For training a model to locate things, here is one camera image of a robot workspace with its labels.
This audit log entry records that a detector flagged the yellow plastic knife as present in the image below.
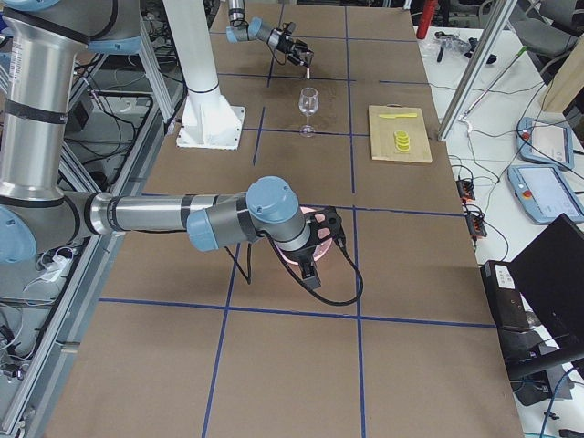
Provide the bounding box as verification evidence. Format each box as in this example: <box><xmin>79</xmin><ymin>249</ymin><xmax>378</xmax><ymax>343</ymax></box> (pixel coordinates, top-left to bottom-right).
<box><xmin>378</xmin><ymin>112</ymin><xmax>418</xmax><ymax>120</ymax></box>

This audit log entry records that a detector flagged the black computer box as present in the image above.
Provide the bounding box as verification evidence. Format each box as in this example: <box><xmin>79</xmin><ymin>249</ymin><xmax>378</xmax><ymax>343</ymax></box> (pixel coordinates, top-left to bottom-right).
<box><xmin>480</xmin><ymin>214</ymin><xmax>583</xmax><ymax>406</ymax></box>

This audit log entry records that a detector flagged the white camera pillar base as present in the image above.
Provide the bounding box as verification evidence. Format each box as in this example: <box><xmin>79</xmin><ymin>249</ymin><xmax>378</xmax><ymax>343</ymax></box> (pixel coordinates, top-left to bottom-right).
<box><xmin>163</xmin><ymin>0</ymin><xmax>245</xmax><ymax>151</ymax></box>

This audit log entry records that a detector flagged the teach pendant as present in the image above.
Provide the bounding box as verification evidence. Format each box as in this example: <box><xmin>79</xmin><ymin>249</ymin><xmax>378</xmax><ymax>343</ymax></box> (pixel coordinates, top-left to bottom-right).
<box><xmin>516</xmin><ymin>117</ymin><xmax>574</xmax><ymax>170</ymax></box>
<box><xmin>507</xmin><ymin>164</ymin><xmax>583</xmax><ymax>224</ymax></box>

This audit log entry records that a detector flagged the red fire extinguisher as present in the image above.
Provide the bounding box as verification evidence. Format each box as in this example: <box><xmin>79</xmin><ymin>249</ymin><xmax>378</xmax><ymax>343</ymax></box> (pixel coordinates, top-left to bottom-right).
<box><xmin>416</xmin><ymin>0</ymin><xmax>438</xmax><ymax>39</ymax></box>

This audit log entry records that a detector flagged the clear wine glass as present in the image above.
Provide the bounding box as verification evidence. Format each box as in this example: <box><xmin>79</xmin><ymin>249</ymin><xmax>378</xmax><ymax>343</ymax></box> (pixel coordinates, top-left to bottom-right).
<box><xmin>298</xmin><ymin>87</ymin><xmax>319</xmax><ymax>137</ymax></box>

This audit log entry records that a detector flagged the aluminium frame post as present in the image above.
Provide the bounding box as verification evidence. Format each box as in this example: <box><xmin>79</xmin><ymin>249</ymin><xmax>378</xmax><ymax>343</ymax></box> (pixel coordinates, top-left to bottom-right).
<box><xmin>437</xmin><ymin>0</ymin><xmax>527</xmax><ymax>141</ymax></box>

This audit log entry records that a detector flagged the lemon slices stack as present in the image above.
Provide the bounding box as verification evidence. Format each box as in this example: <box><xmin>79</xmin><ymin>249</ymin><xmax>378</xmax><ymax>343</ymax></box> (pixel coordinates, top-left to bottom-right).
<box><xmin>393</xmin><ymin>130</ymin><xmax>411</xmax><ymax>153</ymax></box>

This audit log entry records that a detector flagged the pink bowl of ice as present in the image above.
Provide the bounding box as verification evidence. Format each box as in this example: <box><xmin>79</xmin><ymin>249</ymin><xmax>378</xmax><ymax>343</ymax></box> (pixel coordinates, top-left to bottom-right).
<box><xmin>276</xmin><ymin>206</ymin><xmax>341</xmax><ymax>266</ymax></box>

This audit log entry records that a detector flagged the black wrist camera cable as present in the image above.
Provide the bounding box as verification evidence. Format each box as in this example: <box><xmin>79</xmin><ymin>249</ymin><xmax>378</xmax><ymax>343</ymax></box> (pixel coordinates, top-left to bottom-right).
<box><xmin>268</xmin><ymin>236</ymin><xmax>365</xmax><ymax>307</ymax></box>

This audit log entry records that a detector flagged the bamboo cutting board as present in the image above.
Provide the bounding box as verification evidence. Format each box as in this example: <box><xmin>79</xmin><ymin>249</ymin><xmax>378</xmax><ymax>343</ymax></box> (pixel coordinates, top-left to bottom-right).
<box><xmin>368</xmin><ymin>105</ymin><xmax>433</xmax><ymax>164</ymax></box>

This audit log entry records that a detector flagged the lower teach pendant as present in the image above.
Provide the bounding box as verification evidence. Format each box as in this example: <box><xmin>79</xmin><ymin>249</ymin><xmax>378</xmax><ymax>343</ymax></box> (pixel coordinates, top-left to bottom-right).
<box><xmin>507</xmin><ymin>164</ymin><xmax>583</xmax><ymax>224</ymax></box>

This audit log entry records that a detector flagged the upper teach pendant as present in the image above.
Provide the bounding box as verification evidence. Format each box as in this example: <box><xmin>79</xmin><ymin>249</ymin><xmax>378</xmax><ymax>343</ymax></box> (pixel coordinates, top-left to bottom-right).
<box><xmin>516</xmin><ymin>117</ymin><xmax>574</xmax><ymax>170</ymax></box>

